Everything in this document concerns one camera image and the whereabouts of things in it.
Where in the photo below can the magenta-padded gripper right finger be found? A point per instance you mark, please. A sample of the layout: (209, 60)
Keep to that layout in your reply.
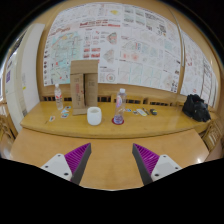
(165, 165)

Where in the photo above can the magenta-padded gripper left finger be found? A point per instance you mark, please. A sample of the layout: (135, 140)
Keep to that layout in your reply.
(58, 165)

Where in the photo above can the clear plastic bottle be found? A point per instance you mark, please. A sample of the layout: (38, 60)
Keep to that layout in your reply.
(119, 108)

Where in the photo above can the red-labelled clear water bottle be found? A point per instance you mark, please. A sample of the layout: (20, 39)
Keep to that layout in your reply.
(59, 98)

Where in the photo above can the small printed sticker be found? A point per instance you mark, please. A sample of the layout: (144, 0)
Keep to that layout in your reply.
(135, 112)
(68, 108)
(64, 115)
(52, 118)
(64, 111)

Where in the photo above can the black computer mouse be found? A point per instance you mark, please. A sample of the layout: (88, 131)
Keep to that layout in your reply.
(153, 112)

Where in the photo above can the wooden chair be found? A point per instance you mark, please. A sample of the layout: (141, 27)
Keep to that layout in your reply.
(6, 131)
(212, 135)

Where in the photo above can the black pen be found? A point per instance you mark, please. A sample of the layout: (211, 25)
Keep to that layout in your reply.
(146, 111)

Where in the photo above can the white remote control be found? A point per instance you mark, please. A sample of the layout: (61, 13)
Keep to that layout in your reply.
(141, 112)

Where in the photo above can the white cup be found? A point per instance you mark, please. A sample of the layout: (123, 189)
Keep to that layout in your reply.
(94, 116)

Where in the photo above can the black bag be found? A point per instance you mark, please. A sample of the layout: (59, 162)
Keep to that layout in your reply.
(196, 108)

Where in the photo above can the oval blue sticker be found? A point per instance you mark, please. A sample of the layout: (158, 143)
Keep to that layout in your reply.
(128, 110)

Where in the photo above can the flat round red coaster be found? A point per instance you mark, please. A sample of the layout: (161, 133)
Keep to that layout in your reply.
(113, 122)

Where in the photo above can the wooden slatted railing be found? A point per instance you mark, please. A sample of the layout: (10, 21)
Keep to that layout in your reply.
(150, 96)

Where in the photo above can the brown cardboard box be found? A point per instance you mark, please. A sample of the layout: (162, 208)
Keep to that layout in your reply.
(78, 90)

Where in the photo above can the side wall printed posters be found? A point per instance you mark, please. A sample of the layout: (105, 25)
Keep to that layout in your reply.
(198, 70)

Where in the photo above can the large wall of printed posters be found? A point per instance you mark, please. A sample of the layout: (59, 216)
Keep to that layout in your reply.
(133, 43)

